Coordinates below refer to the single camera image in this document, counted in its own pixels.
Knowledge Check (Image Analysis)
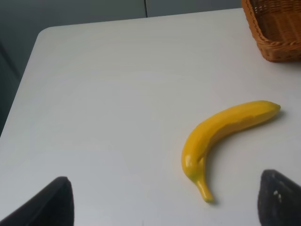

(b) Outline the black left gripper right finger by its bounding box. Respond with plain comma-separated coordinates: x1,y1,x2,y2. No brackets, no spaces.
257,169,301,226

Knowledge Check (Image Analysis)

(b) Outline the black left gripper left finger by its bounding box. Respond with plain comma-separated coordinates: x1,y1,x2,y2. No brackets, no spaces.
0,177,74,226

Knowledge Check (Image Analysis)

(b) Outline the brown wicker basket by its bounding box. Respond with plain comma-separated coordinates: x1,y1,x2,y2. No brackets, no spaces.
241,0,301,62

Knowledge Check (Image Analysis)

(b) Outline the yellow banana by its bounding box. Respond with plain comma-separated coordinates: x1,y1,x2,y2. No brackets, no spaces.
181,100,281,203

